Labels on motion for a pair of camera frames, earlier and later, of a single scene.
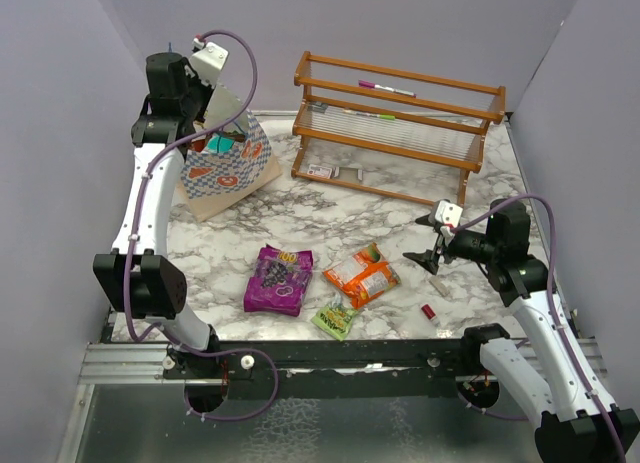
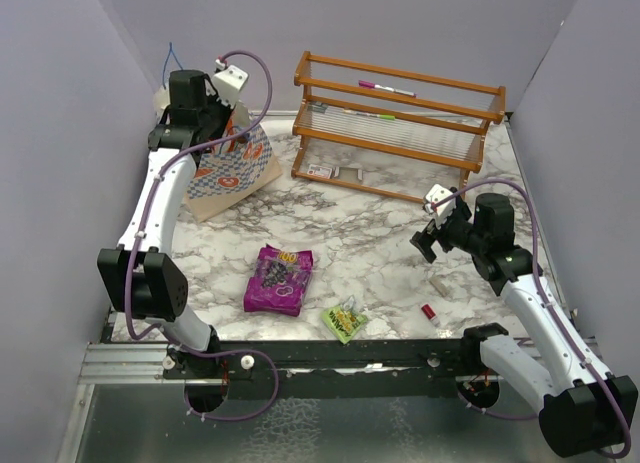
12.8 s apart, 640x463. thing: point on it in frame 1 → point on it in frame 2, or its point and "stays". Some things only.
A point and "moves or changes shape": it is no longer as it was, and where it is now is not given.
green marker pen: [366, 114] stays
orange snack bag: [365, 275] → [230, 130]
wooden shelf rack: [392, 129] stays
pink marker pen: [363, 83] stays
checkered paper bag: [232, 159] stays
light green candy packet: [335, 319] moves or changes shape
